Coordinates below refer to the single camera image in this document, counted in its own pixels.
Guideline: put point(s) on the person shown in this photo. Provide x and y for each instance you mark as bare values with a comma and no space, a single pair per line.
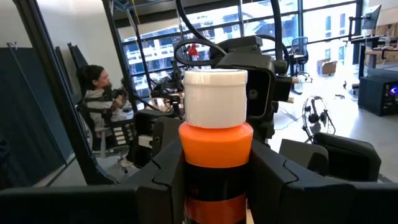
99,96

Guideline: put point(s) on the black wheeled chair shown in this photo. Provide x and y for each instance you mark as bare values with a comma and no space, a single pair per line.
118,137

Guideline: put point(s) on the wooden top desk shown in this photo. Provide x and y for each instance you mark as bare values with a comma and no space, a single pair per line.
373,43

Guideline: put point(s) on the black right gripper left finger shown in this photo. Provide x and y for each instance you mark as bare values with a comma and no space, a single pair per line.
93,205

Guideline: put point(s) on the blue mesh office chair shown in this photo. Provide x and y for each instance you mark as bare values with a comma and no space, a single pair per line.
300,49

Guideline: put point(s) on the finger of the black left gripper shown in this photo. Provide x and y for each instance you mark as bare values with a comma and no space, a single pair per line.
308,155
351,158

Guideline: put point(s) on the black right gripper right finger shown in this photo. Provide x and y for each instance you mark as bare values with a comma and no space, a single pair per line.
311,202

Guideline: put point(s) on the black lit computer tower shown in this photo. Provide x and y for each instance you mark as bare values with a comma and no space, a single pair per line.
376,96

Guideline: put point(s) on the dark blue partition panel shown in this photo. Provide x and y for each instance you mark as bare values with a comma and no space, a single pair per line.
28,118

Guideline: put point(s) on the black gantry upright post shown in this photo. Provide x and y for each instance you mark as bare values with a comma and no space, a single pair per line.
59,93

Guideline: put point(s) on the brown cardboard box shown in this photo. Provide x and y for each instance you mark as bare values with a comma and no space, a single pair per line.
327,67

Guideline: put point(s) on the small orange paint bottle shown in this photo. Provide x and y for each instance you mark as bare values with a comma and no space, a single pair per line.
216,146

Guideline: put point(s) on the black floor fan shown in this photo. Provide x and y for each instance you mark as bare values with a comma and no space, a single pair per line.
317,118

